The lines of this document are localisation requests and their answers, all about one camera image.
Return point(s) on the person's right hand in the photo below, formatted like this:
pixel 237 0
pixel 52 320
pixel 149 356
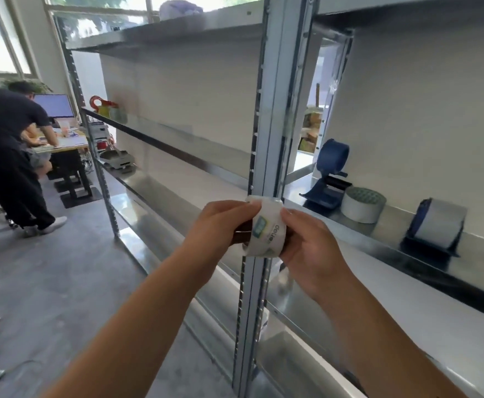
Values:
pixel 312 252

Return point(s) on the person's left hand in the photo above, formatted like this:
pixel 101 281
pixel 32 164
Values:
pixel 215 232

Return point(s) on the person's left thumb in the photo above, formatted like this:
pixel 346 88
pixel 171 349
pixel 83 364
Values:
pixel 248 214

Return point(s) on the person's right thumb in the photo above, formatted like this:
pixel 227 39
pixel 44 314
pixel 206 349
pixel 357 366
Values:
pixel 294 217

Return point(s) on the clear packing tape roll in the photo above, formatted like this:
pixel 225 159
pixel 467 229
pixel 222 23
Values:
pixel 265 227

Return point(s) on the person's right forearm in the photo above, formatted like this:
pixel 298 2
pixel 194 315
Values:
pixel 383 348

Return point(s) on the person's left forearm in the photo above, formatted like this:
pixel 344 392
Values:
pixel 142 327

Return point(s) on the white double-sided tape roll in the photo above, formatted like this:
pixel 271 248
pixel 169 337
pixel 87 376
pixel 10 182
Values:
pixel 363 204

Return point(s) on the stack of cardboard boxes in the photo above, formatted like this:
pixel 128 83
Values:
pixel 311 132

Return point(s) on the grey metal shelving unit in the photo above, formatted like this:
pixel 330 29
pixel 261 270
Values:
pixel 275 120

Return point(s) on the grey tape dispenser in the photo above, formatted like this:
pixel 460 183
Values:
pixel 117 158

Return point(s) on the blue dispenser with white tape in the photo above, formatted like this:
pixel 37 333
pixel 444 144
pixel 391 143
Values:
pixel 436 230

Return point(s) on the red tape dispenser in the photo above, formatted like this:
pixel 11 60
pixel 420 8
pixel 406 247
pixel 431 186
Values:
pixel 101 106

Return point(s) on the wooden office desk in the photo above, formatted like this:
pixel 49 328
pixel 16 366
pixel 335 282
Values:
pixel 66 155

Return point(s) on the purple fluffy bundle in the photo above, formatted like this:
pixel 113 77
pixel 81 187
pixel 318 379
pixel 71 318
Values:
pixel 182 10

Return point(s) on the computer monitor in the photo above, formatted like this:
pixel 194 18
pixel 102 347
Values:
pixel 54 106

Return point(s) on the green potted plant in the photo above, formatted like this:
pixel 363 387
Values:
pixel 24 84

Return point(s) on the window with grey frame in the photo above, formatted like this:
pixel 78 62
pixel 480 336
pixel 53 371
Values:
pixel 1 35

